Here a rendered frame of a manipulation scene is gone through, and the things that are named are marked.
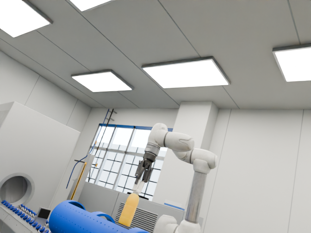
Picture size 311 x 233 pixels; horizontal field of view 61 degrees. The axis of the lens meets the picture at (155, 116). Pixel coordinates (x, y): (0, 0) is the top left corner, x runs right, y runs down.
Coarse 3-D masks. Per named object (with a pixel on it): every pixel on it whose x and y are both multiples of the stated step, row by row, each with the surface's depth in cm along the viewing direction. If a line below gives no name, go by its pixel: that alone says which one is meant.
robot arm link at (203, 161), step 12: (192, 156) 205; (204, 156) 201; (216, 156) 202; (204, 168) 200; (204, 180) 201; (192, 192) 201; (192, 204) 198; (192, 216) 196; (180, 228) 196; (192, 228) 192
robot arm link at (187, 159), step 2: (192, 150) 208; (188, 152) 207; (190, 152) 207; (188, 154) 207; (190, 154) 206; (186, 156) 207; (188, 156) 206; (190, 156) 206; (178, 158) 208; (184, 158) 207; (186, 158) 207; (188, 158) 207; (190, 158) 206; (182, 160) 212; (184, 160) 209; (186, 160) 208; (188, 160) 207; (190, 160) 207; (188, 162) 209; (190, 162) 208
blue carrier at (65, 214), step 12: (60, 204) 202; (72, 204) 198; (60, 216) 190; (72, 216) 182; (84, 216) 176; (96, 216) 172; (108, 216) 181; (60, 228) 184; (72, 228) 174; (84, 228) 166; (96, 228) 160; (108, 228) 155; (120, 228) 152; (132, 228) 151
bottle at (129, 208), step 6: (132, 198) 149; (138, 198) 151; (126, 204) 148; (132, 204) 148; (126, 210) 146; (132, 210) 147; (120, 216) 147; (126, 216) 145; (132, 216) 147; (120, 222) 144; (126, 222) 144
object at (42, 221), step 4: (40, 208) 233; (44, 208) 235; (40, 212) 231; (44, 212) 233; (48, 212) 236; (36, 216) 231; (40, 216) 231; (44, 216) 233; (48, 216) 236; (36, 220) 230; (40, 220) 232; (44, 220) 235; (44, 224) 235
